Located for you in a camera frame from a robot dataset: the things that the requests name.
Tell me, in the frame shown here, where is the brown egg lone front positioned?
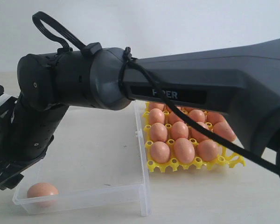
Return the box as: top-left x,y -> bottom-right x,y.
168,112 -> 184,125

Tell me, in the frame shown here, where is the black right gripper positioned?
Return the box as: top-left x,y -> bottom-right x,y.
0,98 -> 69,190

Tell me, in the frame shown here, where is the yellow plastic egg tray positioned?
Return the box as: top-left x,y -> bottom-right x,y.
143,102 -> 246,173

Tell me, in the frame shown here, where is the black cable loop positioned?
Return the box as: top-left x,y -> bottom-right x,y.
32,11 -> 101,56

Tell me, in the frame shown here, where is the clear plastic tray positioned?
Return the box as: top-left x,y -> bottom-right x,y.
13,102 -> 151,216

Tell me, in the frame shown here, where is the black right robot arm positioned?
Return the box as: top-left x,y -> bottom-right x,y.
0,39 -> 280,190

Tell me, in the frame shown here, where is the brown egg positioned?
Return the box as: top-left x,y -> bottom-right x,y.
213,122 -> 236,142
149,123 -> 168,142
191,121 -> 209,143
27,182 -> 59,208
148,108 -> 165,125
150,141 -> 170,163
188,109 -> 206,123
171,121 -> 189,140
196,140 -> 219,161
206,111 -> 226,125
173,138 -> 195,164

